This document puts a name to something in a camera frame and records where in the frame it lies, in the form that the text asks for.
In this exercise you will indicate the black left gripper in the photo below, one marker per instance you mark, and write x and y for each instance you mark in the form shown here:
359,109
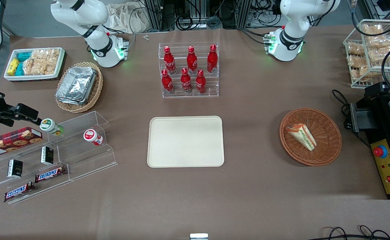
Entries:
373,90

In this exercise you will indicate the triangular sandwich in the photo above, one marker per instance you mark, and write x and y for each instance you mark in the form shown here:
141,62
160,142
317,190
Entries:
302,136

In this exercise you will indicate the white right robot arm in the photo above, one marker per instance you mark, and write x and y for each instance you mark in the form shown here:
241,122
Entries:
81,13

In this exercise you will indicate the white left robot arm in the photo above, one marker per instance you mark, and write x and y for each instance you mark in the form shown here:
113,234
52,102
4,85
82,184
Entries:
294,20

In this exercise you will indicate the white rectangular snack tray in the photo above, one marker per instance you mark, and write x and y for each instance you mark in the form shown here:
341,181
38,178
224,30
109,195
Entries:
61,63

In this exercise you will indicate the brown round wicker basket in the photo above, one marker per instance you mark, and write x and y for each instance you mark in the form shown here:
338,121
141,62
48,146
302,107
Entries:
328,146

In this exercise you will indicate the light oval wicker basket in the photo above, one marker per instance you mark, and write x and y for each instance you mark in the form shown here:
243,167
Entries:
96,91

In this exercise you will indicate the beige plastic tray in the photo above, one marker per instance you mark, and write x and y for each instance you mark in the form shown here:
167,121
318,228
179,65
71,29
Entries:
185,141

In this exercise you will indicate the red cookie box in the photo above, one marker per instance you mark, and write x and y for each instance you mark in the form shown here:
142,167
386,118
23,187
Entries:
11,141

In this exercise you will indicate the clear bagged fried snack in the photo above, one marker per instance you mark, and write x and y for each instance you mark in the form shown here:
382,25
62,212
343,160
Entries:
379,41
359,73
381,54
373,30
355,48
355,61

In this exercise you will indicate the green lidded small bottle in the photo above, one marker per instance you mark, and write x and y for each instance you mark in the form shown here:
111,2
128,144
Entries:
50,126

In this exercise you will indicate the black machine with yellow panel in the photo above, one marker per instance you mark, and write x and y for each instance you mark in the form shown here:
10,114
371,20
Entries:
378,130

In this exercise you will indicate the teal snack packet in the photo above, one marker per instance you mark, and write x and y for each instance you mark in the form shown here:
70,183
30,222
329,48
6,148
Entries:
19,69
24,56

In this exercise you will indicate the yellow snack packet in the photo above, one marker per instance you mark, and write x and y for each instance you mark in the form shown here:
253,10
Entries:
13,66

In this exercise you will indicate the small black box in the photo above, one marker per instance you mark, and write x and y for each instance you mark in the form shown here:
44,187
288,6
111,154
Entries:
15,168
47,155

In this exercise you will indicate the red emergency stop button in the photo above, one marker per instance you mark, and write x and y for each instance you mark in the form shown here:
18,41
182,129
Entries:
380,151

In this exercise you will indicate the clear rice cracker bag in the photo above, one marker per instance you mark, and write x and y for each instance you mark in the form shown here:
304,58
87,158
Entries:
41,61

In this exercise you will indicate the snickers chocolate bar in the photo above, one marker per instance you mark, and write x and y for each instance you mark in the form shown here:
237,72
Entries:
18,191
50,174

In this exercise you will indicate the stacked aluminium foil trays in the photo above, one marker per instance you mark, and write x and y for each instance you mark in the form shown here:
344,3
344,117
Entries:
76,85

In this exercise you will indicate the red lidded small bottle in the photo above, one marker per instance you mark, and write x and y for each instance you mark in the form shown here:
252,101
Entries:
92,136

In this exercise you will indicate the clear acrylic stepped shelf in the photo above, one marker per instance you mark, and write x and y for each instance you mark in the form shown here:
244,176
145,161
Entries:
88,160

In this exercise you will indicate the crumpled beige cloth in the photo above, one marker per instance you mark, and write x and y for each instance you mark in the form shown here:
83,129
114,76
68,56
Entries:
128,16

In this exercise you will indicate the red cola bottle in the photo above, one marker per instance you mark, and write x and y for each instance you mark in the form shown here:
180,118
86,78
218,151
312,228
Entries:
167,83
186,81
192,61
200,83
170,61
212,60

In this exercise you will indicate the clear acrylic bottle rack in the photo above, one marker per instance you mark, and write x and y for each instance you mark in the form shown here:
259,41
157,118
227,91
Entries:
211,90

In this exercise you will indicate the aluminium frame post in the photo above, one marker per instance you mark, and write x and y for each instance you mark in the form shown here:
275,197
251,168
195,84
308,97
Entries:
155,15

